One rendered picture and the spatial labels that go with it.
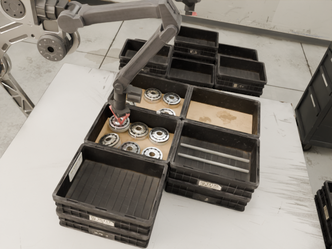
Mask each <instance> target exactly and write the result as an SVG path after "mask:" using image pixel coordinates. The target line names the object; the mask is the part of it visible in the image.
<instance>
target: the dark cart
mask: <svg viewBox="0 0 332 249"><path fill-rule="evenodd" d="M295 114H296V118H295V119H296V123H297V126H298V127H299V131H300V135H301V140H302V141H301V142H302V143H301V145H302V149H303V151H308V150H310V149H311V148H312V145H313V146H319V147H324V148H330V149H332V41H331V43H330V45H329V47H328V49H327V51H326V52H325V54H324V56H323V58H322V60H321V62H320V64H319V65H318V67H317V69H316V71H315V73H314V75H313V77H312V78H311V80H310V82H309V84H308V86H307V88H306V90H305V91H304V93H303V95H302V97H301V99H300V101H299V103H298V104H297V106H296V108H295Z"/></svg>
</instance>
